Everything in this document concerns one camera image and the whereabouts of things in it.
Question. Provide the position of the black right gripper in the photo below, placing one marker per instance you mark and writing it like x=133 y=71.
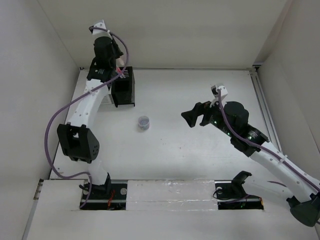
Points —
x=199 y=109

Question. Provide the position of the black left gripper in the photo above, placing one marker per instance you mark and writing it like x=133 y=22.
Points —
x=118 y=52

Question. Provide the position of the paper clip tub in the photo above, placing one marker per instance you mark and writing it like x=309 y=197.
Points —
x=143 y=123

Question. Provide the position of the orange highlighter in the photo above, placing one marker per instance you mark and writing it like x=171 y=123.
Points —
x=120 y=62

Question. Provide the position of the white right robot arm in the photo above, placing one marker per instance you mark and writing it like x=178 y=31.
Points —
x=303 y=191

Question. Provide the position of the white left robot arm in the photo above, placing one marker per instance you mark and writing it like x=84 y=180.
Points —
x=77 y=140

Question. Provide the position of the black slatted pen holder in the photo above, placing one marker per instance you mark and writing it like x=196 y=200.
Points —
x=123 y=89

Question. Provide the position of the white slatted pen holder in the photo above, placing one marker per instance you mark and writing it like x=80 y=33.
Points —
x=106 y=96

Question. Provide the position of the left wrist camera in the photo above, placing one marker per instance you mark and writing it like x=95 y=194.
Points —
x=99 y=29

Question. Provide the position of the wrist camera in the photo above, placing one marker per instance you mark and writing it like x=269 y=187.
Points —
x=219 y=92
x=99 y=29

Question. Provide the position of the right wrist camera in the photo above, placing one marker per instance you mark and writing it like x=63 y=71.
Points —
x=219 y=92

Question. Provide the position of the aluminium rail right side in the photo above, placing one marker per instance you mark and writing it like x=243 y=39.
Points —
x=264 y=108

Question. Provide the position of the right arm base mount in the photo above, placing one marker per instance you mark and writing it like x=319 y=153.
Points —
x=230 y=194

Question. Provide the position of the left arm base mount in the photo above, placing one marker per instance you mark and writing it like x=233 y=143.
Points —
x=110 y=196

